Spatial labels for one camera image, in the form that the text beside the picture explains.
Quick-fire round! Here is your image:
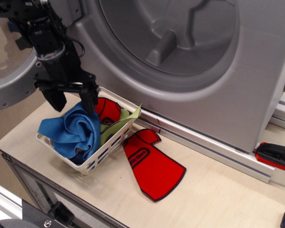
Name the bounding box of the white plastic laundry basket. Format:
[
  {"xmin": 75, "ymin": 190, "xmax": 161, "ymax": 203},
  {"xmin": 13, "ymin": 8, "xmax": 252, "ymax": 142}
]
[{"xmin": 36, "ymin": 96, "xmax": 137, "ymax": 175}]

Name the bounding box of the red and black clamp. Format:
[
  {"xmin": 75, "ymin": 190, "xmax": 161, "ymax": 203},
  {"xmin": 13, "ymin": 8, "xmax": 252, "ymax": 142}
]
[{"xmin": 255, "ymin": 142, "xmax": 285, "ymax": 171}]

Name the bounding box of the grey robot base with cable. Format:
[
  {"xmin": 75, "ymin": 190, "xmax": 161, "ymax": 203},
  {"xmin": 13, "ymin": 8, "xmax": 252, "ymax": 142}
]
[{"xmin": 0, "ymin": 211, "xmax": 55, "ymax": 228}]

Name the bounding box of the round grey washer door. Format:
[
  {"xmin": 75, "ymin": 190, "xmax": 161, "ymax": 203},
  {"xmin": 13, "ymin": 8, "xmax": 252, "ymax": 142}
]
[{"xmin": 0, "ymin": 18, "xmax": 45, "ymax": 110}]

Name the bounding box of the green felt cloth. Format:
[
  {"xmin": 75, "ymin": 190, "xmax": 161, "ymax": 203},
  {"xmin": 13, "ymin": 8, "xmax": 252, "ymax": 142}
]
[{"xmin": 100, "ymin": 105, "xmax": 141, "ymax": 146}]

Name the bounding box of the black bracket on table frame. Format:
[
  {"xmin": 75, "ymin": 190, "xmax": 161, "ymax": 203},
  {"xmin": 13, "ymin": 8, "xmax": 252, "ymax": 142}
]
[{"xmin": 49, "ymin": 201, "xmax": 75, "ymax": 226}]

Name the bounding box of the blue clamp behind door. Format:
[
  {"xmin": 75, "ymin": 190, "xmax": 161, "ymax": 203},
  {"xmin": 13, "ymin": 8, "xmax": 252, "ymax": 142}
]
[{"xmin": 7, "ymin": 19, "xmax": 20, "ymax": 33}]

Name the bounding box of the aluminium extrusion rail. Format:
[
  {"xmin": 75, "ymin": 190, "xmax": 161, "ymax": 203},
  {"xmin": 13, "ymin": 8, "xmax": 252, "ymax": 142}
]
[{"xmin": 97, "ymin": 87, "xmax": 285, "ymax": 184}]

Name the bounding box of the grey toy washing machine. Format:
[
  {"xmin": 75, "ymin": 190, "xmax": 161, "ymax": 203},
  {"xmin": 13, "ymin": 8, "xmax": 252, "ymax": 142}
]
[{"xmin": 68, "ymin": 0, "xmax": 285, "ymax": 152}]

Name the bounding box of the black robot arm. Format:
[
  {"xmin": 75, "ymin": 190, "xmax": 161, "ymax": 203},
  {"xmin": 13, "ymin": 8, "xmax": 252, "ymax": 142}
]
[{"xmin": 0, "ymin": 0, "xmax": 98, "ymax": 114}]

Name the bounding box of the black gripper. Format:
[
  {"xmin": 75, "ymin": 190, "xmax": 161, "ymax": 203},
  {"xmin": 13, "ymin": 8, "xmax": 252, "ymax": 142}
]
[{"xmin": 33, "ymin": 51, "xmax": 98, "ymax": 115}]

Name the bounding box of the red felt shirt in basket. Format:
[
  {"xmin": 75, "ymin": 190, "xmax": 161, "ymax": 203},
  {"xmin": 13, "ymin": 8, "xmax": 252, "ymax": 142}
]
[{"xmin": 95, "ymin": 97, "xmax": 121, "ymax": 124}]

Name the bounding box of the blue cloth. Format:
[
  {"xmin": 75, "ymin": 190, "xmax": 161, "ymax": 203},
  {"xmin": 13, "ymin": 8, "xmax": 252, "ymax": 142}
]
[{"xmin": 38, "ymin": 102, "xmax": 100, "ymax": 165}]

